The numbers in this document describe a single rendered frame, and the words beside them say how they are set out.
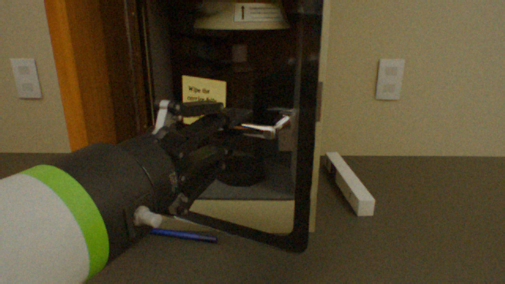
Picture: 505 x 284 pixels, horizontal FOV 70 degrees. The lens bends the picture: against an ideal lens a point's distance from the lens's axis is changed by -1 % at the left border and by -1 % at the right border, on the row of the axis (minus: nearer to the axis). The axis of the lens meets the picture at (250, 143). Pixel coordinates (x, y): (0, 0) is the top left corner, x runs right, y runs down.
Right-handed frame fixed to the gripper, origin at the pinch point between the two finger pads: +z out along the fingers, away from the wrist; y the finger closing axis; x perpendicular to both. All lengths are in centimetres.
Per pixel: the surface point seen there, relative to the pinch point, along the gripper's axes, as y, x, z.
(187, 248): -26.0, 11.7, 3.5
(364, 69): -1, -6, 66
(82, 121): -0.9, 22.6, -5.3
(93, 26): 12.3, 25.6, 1.9
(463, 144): -24, -35, 79
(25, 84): -5, 82, 24
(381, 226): -26.1, -18.9, 26.5
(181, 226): -25.0, 16.1, 7.6
